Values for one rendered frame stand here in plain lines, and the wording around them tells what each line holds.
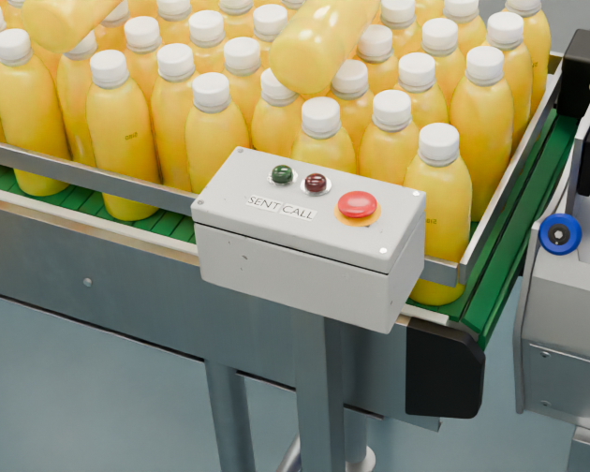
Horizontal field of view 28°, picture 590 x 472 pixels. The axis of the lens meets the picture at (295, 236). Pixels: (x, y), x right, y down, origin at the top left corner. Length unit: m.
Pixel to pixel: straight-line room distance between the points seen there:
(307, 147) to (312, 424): 0.31
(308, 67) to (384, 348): 0.32
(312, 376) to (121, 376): 1.24
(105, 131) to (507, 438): 1.23
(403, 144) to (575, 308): 0.27
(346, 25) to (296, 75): 0.07
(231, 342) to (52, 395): 1.08
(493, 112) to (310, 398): 0.36
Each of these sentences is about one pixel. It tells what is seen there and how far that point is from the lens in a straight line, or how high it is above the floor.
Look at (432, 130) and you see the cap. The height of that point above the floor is 1.11.
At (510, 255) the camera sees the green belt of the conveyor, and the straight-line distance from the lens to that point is 1.35.
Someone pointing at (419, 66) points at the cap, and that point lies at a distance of 1.26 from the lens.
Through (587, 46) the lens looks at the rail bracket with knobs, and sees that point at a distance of 1.50.
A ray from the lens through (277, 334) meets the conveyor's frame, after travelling 1.36.
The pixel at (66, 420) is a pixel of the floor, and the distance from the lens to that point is 2.41.
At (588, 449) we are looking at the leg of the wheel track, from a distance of 1.53.
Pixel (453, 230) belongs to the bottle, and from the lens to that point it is 1.20.
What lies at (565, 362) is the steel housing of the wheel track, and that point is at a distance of 1.37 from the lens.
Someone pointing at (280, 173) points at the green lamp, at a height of 1.11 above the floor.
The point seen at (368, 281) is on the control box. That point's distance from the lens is 1.07.
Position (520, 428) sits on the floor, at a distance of 2.33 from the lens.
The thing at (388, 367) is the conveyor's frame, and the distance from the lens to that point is 1.32.
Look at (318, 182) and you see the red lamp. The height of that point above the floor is 1.11.
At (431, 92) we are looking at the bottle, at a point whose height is 1.08.
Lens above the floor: 1.81
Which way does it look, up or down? 42 degrees down
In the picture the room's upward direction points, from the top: 4 degrees counter-clockwise
